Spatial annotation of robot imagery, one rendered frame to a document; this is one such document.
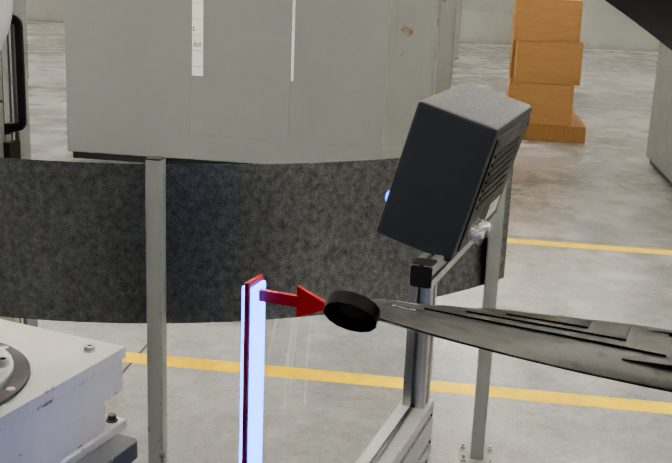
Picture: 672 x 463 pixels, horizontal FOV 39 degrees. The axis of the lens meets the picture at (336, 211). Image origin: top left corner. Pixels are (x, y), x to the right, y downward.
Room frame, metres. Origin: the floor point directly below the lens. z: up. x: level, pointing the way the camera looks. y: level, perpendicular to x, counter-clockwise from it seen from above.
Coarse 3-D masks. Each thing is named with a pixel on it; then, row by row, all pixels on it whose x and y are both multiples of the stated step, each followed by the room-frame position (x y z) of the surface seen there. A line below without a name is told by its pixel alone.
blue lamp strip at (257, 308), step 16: (256, 288) 0.66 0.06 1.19; (256, 304) 0.66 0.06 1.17; (256, 320) 0.66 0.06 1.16; (256, 336) 0.66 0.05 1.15; (256, 352) 0.66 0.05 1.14; (256, 368) 0.66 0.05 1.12; (256, 384) 0.66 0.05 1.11; (256, 400) 0.66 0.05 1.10; (256, 416) 0.66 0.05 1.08; (256, 432) 0.66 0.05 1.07; (256, 448) 0.66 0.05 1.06
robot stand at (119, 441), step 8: (112, 440) 0.90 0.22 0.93; (120, 440) 0.90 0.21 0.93; (128, 440) 0.90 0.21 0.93; (136, 440) 0.90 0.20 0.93; (96, 448) 0.88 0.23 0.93; (104, 448) 0.88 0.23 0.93; (112, 448) 0.88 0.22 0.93; (120, 448) 0.88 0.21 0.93; (128, 448) 0.89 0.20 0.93; (136, 448) 0.90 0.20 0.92; (88, 456) 0.86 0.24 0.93; (96, 456) 0.86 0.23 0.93; (104, 456) 0.87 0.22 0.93; (112, 456) 0.87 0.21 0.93; (120, 456) 0.87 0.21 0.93; (128, 456) 0.88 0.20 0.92; (136, 456) 0.90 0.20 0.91
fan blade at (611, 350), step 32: (384, 320) 0.53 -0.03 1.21; (416, 320) 0.55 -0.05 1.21; (448, 320) 0.57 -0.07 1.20; (480, 320) 0.59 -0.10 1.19; (512, 320) 0.60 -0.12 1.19; (544, 320) 0.60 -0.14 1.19; (576, 320) 0.61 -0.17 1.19; (512, 352) 0.53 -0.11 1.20; (544, 352) 0.53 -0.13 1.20; (576, 352) 0.54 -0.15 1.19; (608, 352) 0.55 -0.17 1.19; (640, 352) 0.55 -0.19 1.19; (640, 384) 0.51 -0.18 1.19
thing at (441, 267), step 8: (464, 248) 1.31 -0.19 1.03; (424, 256) 1.19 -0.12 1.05; (432, 256) 1.22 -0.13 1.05; (440, 256) 1.19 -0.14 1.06; (456, 256) 1.26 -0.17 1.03; (416, 264) 1.15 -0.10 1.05; (440, 264) 1.18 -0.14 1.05; (448, 264) 1.22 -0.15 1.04; (416, 272) 1.15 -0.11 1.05; (424, 272) 1.15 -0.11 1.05; (432, 272) 1.15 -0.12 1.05; (440, 272) 1.18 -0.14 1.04; (416, 280) 1.15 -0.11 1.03; (424, 280) 1.15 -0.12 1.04; (432, 280) 1.15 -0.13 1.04; (424, 288) 1.15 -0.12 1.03
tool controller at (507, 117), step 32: (448, 96) 1.29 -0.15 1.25; (480, 96) 1.36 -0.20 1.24; (416, 128) 1.21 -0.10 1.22; (448, 128) 1.20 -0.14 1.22; (480, 128) 1.18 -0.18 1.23; (512, 128) 1.28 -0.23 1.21; (416, 160) 1.21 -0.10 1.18; (448, 160) 1.20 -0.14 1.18; (480, 160) 1.18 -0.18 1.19; (512, 160) 1.39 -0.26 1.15; (416, 192) 1.21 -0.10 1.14; (448, 192) 1.20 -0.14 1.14; (480, 192) 1.20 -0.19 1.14; (384, 224) 1.23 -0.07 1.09; (416, 224) 1.21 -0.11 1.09; (448, 224) 1.20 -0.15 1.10; (480, 224) 1.26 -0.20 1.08; (448, 256) 1.20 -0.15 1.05
